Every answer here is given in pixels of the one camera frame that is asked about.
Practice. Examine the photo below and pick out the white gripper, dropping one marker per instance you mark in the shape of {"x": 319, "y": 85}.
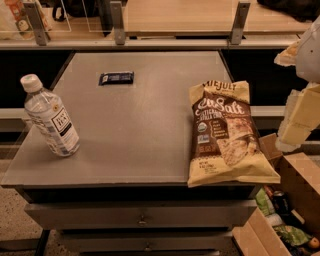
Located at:
{"x": 310, "y": 57}

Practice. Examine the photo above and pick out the brown sea salt chip bag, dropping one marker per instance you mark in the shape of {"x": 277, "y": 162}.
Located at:
{"x": 225, "y": 143}

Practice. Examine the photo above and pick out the green leafy snack bag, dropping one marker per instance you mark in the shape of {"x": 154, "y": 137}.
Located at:
{"x": 292, "y": 235}

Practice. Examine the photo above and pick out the blue rxbar blueberry bar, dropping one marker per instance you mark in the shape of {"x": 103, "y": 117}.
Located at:
{"x": 116, "y": 78}

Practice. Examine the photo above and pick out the black bag top left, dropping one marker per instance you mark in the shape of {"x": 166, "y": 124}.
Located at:
{"x": 74, "y": 8}

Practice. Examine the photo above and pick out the white bag with orange label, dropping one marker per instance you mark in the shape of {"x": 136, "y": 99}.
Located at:
{"x": 14, "y": 21}

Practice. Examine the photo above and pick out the dark drink can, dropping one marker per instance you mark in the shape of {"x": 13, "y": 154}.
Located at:
{"x": 280, "y": 202}

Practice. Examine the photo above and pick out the green snack packet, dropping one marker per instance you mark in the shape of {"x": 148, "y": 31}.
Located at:
{"x": 264, "y": 203}

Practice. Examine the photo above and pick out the open cardboard box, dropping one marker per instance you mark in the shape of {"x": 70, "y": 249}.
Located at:
{"x": 300, "y": 180}

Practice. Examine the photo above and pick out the upper grey drawer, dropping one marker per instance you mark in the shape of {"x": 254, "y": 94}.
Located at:
{"x": 139, "y": 214}

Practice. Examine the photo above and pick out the grey drawer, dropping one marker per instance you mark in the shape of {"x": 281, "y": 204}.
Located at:
{"x": 139, "y": 214}
{"x": 146, "y": 241}

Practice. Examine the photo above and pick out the clear plastic water bottle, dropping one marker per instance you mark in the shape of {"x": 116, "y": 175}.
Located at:
{"x": 50, "y": 116}

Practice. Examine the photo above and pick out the lower grey drawer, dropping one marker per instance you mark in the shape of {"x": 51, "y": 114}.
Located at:
{"x": 146, "y": 241}

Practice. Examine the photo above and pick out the right metal bracket post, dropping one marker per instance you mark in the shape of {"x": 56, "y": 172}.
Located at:
{"x": 239, "y": 22}

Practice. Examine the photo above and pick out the metal bracket post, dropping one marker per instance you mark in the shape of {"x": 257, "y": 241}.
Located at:
{"x": 32, "y": 11}
{"x": 118, "y": 24}
{"x": 239, "y": 22}

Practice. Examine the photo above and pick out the middle metal bracket post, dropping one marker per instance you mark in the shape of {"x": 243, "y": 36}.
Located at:
{"x": 118, "y": 24}

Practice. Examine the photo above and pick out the left metal bracket post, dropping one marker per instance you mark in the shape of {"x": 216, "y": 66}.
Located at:
{"x": 32, "y": 11}

